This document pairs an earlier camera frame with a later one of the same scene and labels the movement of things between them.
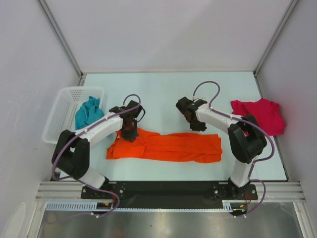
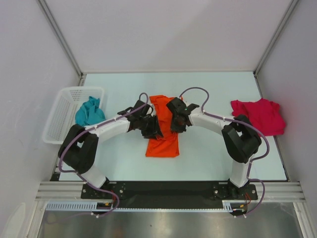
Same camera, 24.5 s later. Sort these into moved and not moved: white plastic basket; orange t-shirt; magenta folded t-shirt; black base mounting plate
Moved: orange t-shirt
Not moved: black base mounting plate; white plastic basket; magenta folded t-shirt
